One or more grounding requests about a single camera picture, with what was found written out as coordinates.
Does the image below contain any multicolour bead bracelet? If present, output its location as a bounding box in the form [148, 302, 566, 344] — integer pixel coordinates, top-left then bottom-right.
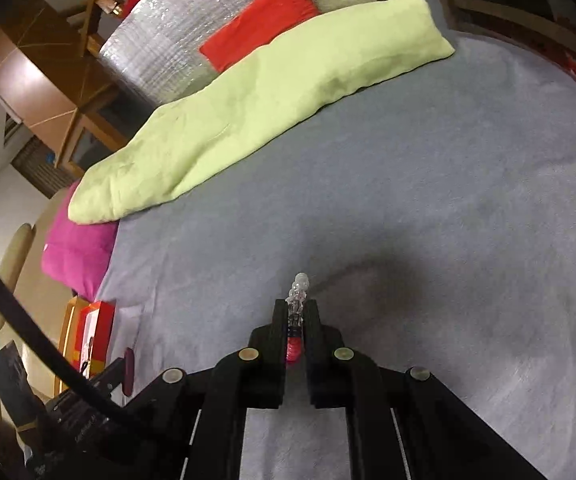
[286, 272, 311, 365]

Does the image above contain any dark red bangle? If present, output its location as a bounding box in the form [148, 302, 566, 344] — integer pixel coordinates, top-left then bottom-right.
[122, 347, 137, 395]

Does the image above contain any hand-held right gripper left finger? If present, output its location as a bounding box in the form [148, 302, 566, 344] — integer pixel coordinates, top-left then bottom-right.
[135, 299, 289, 480]

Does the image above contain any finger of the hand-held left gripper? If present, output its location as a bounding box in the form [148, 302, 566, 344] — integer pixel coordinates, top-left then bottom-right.
[88, 357, 131, 396]

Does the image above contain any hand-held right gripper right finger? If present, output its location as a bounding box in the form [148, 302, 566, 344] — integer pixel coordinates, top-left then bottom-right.
[304, 299, 549, 480]

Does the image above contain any black bag with tan strap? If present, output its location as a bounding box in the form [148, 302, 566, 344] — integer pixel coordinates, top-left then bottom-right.
[0, 340, 48, 480]

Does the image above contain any black cable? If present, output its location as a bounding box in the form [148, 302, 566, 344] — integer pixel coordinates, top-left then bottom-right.
[0, 235, 179, 448]

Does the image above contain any light green folded cloth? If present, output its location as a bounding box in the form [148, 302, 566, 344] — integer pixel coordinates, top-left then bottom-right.
[68, 0, 456, 226]

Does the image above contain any magenta cushion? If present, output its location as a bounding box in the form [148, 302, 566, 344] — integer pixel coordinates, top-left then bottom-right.
[42, 180, 119, 301]

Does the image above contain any wooden shelf frame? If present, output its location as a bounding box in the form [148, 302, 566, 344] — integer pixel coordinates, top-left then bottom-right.
[418, 0, 576, 66]

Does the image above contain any grey blanket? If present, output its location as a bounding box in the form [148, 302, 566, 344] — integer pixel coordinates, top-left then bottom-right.
[95, 0, 576, 480]

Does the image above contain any red jewelry box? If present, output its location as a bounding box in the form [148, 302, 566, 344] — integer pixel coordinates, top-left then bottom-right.
[65, 300, 117, 378]

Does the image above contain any silver foil mat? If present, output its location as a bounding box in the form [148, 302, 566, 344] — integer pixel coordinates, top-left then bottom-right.
[98, 0, 376, 108]

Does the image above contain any wooden cabinet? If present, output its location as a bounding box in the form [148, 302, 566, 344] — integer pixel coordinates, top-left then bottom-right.
[0, 0, 133, 181]

